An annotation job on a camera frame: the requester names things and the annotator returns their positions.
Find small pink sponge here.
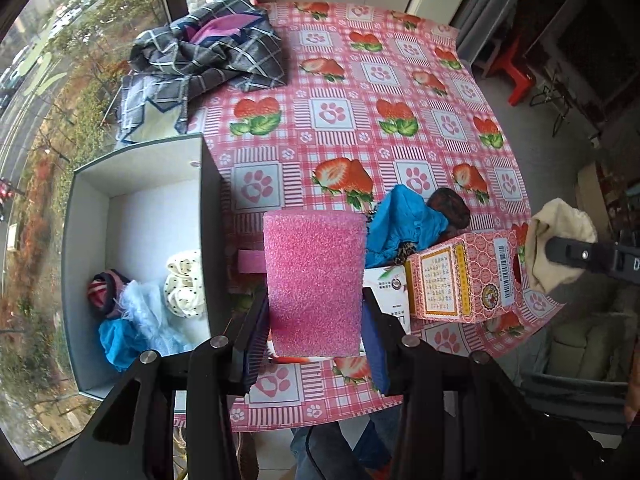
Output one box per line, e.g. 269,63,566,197
237,250,268,277

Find light blue fluffy cloth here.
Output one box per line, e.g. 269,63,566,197
120,280,193,357

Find grey curtain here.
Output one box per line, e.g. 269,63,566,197
450,0,507,63

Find white storage box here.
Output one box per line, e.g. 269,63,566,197
60,132,236,403

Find brown fuzzy scrunchie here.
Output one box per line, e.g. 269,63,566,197
429,187,471,235

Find black folding rack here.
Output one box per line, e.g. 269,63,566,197
529,67,587,137

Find person's jeans legs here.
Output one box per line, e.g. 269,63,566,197
290,420,397,480

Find pink patterned carton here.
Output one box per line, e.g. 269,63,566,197
404,230,526,323

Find dark wooden cabinet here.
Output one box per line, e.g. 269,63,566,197
520,0,640,132

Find red plastic stool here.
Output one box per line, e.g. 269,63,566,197
487,35,537,107

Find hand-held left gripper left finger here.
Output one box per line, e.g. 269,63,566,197
54,287,272,480

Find white packet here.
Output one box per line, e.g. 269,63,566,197
364,266,413,333

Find pink navy striped sock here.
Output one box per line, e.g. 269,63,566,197
87,269,133,321

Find cream fleece cloth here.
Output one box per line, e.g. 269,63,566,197
524,198,598,295

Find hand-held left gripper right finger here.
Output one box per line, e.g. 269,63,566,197
361,286,608,480

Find cream polka dot cloth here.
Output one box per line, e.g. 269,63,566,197
164,249,207,320

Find grey plaid cloth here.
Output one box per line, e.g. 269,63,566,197
115,0,291,148

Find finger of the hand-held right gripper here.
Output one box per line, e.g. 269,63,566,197
546,236,622,277

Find pink strawberry print tablecloth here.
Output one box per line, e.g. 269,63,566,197
197,1,576,433

